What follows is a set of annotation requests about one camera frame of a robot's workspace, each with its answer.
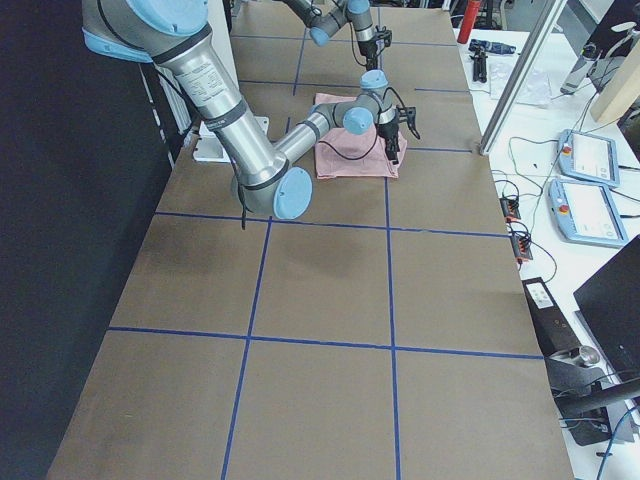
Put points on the far blue teach pendant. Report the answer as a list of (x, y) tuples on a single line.
[(588, 157)]

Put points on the aluminium frame post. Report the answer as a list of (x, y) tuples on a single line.
[(533, 46)]

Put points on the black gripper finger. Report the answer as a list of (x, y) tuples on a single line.
[(392, 150), (371, 63)]

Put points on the black folded tripod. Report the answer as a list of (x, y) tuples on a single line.
[(479, 69)]

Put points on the black box with label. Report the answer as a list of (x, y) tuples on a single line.
[(553, 331)]

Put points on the near blue teach pendant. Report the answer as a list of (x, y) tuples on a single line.
[(584, 213)]

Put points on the orange black connector block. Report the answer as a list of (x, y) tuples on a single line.
[(510, 208)]

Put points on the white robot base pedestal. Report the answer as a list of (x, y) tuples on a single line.
[(220, 145)]

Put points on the blue teach pendant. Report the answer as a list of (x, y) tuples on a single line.
[(584, 213), (588, 157)]

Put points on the pink Snoopy t-shirt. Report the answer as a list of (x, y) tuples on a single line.
[(341, 153)]

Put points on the blue folded umbrella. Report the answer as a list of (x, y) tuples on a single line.
[(492, 47)]

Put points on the black monitor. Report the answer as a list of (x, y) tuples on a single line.
[(609, 305)]

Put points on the red bottle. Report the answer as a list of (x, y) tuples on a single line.
[(468, 20)]

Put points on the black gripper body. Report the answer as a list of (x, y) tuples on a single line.
[(388, 132), (368, 49)]

